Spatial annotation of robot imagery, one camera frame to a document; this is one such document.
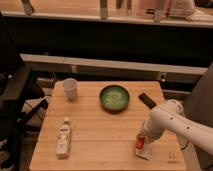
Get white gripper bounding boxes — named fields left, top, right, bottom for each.
left=137, top=121, right=163, bottom=143

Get red orange pepper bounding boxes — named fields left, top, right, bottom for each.
left=136, top=138, right=145, bottom=149

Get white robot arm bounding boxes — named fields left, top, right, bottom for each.
left=139, top=100, right=213, bottom=155

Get black rectangular remote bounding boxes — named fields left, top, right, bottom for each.
left=139, top=93, right=156, bottom=109

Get green bowl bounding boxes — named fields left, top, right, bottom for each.
left=99, top=85, right=130, bottom=112

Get white paper cup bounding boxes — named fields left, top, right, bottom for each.
left=62, top=78, right=78, bottom=100

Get white plastic bottle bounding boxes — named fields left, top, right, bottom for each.
left=56, top=117, right=72, bottom=158

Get black stand left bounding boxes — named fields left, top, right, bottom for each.
left=0, top=12, right=48, bottom=171

